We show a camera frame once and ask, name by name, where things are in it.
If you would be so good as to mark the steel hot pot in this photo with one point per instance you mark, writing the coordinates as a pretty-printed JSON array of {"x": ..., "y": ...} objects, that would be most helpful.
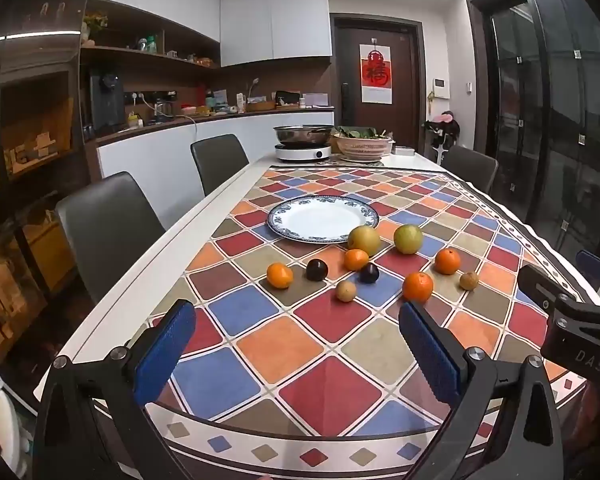
[{"x": 302, "y": 134}]

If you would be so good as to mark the wooden glass display cabinet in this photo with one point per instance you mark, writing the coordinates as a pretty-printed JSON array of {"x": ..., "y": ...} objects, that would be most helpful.
[{"x": 25, "y": 160}]

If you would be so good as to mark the wooden wall shelf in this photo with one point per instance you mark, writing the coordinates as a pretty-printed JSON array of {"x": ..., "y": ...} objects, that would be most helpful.
[{"x": 130, "y": 52}]

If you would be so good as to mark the white intercom panel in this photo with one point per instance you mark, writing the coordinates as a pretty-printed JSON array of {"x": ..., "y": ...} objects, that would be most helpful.
[{"x": 441, "y": 88}]

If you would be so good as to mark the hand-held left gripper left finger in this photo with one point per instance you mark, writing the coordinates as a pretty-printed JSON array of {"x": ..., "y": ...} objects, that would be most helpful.
[{"x": 165, "y": 350}]

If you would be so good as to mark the blue rimmed white plate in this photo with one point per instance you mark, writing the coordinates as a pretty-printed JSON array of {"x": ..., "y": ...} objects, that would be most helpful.
[{"x": 322, "y": 219}]

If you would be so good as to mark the grey dining chair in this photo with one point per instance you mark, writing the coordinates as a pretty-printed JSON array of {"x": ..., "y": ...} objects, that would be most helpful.
[
  {"x": 219, "y": 160},
  {"x": 472, "y": 167},
  {"x": 107, "y": 230}
]

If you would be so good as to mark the dark glass sliding door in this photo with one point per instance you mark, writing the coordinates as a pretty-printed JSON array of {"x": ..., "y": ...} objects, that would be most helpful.
[{"x": 555, "y": 110}]

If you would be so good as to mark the flower bunch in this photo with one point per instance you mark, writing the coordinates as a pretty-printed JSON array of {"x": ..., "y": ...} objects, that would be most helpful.
[{"x": 95, "y": 22}]

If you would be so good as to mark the red wall calendar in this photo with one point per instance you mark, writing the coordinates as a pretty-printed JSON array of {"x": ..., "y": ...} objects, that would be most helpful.
[{"x": 377, "y": 72}]

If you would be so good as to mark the small tan round fruit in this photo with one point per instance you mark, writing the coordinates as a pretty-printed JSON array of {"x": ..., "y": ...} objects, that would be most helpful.
[
  {"x": 346, "y": 291},
  {"x": 468, "y": 280}
]

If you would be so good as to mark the yellowish green pear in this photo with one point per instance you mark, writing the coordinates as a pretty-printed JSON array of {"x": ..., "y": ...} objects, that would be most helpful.
[{"x": 364, "y": 240}]

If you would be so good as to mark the white induction cooker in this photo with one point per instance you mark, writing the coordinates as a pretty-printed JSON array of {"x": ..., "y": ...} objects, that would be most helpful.
[{"x": 302, "y": 152}]

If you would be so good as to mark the small orange mandarin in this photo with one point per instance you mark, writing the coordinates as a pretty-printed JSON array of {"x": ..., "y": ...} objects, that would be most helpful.
[{"x": 356, "y": 259}]

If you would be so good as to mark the white wall cabinets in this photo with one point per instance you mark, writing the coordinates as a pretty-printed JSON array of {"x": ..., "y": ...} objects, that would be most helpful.
[{"x": 275, "y": 20}]

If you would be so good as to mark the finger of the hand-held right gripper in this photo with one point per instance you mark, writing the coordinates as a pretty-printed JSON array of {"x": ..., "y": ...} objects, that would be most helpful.
[
  {"x": 535, "y": 285},
  {"x": 592, "y": 262}
]

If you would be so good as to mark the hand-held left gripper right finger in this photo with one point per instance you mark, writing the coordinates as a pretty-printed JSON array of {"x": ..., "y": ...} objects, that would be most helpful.
[{"x": 430, "y": 355}]

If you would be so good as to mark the colourful checkered tablecloth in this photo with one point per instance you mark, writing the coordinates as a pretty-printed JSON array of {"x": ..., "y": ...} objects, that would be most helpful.
[{"x": 305, "y": 340}]

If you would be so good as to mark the dark purple plum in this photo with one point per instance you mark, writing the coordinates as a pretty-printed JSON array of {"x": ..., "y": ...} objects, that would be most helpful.
[
  {"x": 368, "y": 273},
  {"x": 317, "y": 269}
]

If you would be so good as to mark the pink hat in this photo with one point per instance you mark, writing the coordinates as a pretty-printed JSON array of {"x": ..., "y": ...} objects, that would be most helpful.
[{"x": 444, "y": 118}]

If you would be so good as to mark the small flat box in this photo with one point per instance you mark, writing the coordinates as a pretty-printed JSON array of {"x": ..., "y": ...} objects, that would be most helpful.
[{"x": 405, "y": 150}]

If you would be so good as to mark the pink colander basket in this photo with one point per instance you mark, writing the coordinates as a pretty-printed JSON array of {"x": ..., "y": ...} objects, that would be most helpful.
[{"x": 362, "y": 146}]

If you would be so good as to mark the black water dispenser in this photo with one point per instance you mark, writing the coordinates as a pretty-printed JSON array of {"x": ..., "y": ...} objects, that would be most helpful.
[{"x": 106, "y": 102}]

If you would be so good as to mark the white rack with dark clothes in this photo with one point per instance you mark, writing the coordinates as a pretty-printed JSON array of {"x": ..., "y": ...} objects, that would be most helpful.
[{"x": 442, "y": 135}]

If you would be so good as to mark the white kitchen counter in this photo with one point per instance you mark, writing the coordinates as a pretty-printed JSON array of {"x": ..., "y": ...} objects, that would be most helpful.
[{"x": 150, "y": 152}]

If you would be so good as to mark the leafy green vegetables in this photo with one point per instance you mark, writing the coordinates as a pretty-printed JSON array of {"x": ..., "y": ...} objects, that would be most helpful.
[{"x": 360, "y": 132}]

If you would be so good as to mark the dark brown door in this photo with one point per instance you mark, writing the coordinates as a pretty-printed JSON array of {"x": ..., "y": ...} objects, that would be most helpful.
[{"x": 350, "y": 70}]

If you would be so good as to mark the black bag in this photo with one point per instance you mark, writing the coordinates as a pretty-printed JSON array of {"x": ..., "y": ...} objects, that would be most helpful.
[{"x": 287, "y": 98}]

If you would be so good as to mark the wooden tray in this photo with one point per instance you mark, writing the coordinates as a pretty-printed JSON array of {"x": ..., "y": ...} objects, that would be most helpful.
[{"x": 260, "y": 106}]

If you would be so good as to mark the glass kettle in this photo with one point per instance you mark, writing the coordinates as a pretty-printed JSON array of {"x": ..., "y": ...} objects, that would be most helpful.
[{"x": 164, "y": 111}]

